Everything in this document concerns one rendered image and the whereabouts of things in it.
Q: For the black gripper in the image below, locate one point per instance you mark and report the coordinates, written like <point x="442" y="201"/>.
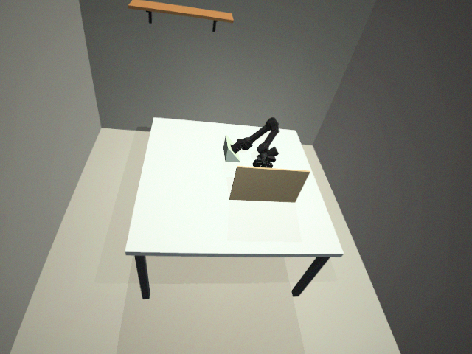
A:
<point x="267" y="160"/>

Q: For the tan flat rectangular board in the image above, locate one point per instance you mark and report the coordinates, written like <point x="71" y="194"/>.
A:
<point x="267" y="184"/>

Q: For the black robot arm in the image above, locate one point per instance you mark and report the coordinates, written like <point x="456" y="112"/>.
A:
<point x="263" y="149"/>

